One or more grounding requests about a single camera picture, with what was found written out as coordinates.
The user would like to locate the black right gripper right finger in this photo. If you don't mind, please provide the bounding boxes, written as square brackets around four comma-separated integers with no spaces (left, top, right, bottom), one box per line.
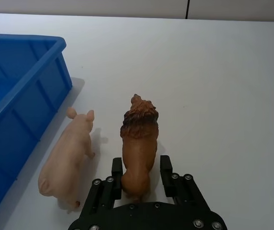
[160,155,211,211]

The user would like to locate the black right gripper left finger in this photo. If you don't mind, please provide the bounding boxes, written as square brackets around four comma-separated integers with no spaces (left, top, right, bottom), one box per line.
[78,157,124,218]

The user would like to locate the brown toy lion figure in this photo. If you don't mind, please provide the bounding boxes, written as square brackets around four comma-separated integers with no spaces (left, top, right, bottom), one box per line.
[119,93,161,204]

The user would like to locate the pink toy pig figure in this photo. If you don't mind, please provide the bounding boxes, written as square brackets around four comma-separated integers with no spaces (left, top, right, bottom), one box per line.
[37,107,96,214]

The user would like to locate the blue plastic bin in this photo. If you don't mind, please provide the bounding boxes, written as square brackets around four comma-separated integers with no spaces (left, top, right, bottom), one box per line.
[0,33,73,211]

